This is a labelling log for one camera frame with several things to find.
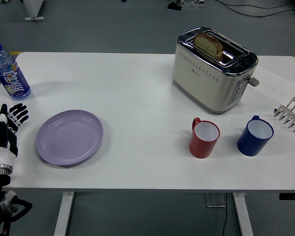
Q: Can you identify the cream silver toaster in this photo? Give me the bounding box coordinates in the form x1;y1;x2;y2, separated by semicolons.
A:
172;26;260;115

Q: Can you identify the red mug white inside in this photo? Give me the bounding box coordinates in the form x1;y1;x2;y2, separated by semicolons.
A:
188;117;221;159

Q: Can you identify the white stand base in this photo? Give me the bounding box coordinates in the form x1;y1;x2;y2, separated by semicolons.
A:
22;0;45;21

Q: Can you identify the blue labelled drink bottle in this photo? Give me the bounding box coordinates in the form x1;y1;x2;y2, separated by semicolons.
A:
0;40;31;101

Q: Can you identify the white tangled floor cable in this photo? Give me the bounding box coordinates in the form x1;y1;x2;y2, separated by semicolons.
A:
181;0;205;7

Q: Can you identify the blue mug white inside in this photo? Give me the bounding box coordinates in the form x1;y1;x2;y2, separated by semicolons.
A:
236;115;274;157

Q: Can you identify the black device on floor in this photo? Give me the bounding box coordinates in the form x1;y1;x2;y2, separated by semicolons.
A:
167;1;182;11

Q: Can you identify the silver metal toast rack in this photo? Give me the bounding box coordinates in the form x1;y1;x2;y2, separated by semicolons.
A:
272;96;295;133

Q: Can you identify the long black floor cable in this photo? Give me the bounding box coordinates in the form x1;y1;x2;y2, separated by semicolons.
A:
215;0;295;18

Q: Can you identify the white paper sheet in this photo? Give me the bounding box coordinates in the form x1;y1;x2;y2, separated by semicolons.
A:
248;64;295;106

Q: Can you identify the grey metal floor plate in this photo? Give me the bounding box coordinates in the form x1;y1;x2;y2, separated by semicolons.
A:
203;193;227;208

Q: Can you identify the brown bread slice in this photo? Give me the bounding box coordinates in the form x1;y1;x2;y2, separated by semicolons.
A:
193;32;224;61

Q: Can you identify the purple round plate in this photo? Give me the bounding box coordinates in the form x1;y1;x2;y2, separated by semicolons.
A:
35;109;104;166

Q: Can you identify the black cable under table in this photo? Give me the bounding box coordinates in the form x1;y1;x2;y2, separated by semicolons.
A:
221;207;228;236

